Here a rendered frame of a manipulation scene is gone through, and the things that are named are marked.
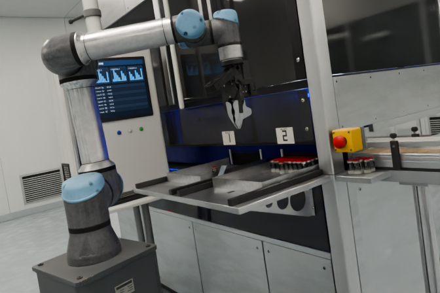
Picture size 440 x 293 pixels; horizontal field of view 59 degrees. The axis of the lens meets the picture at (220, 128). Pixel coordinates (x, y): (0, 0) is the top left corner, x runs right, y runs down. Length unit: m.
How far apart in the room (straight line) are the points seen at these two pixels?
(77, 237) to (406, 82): 1.36
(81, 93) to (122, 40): 0.25
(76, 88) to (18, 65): 5.31
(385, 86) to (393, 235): 0.57
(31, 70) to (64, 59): 5.44
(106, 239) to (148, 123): 0.99
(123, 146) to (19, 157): 4.56
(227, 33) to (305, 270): 0.92
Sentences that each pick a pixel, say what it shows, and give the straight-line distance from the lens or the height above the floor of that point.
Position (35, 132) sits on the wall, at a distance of 6.50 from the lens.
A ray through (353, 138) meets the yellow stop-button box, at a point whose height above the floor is 1.00.
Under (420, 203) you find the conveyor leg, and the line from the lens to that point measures 1.38.
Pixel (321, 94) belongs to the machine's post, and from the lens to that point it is 1.32.
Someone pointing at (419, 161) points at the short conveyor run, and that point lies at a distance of 1.30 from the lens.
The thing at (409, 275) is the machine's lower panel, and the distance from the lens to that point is 1.81.
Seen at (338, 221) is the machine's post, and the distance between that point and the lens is 1.39.
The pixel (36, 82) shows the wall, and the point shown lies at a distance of 6.58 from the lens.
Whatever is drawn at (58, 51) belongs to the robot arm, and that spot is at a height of 1.37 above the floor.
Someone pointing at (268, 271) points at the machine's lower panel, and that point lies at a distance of 1.74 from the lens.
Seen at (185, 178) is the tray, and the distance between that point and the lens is 1.56.
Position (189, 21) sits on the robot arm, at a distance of 1.06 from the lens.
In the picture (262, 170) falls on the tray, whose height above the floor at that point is 0.89.
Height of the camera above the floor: 1.16
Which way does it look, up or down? 3 degrees down
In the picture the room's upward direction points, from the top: 9 degrees counter-clockwise
